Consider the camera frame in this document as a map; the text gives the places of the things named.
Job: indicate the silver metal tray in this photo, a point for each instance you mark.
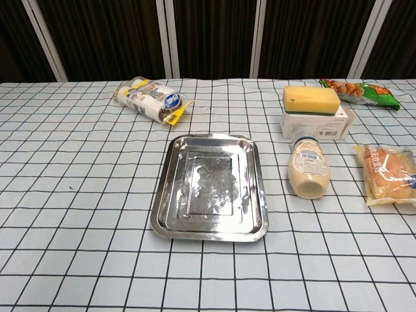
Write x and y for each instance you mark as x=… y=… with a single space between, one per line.
x=211 y=185

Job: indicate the packaged bread in clear wrapper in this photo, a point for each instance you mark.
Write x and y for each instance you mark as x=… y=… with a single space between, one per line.
x=388 y=174

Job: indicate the mayonnaise squeeze bottle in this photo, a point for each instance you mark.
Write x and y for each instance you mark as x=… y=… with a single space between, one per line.
x=308 y=172

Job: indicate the white cardboard box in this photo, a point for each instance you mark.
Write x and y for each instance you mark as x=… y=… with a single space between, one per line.
x=320 y=126

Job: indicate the yellow green sponge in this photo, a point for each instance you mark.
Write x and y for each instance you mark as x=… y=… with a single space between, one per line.
x=310 y=99

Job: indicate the black grid white tablecloth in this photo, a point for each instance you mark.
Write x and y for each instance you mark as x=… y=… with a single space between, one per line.
x=97 y=227

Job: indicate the green snack bag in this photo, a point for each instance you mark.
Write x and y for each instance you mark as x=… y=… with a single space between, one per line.
x=364 y=92

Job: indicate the white partition frame post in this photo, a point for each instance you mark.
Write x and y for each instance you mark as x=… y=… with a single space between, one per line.
x=369 y=39
x=258 y=39
x=167 y=39
x=45 y=39

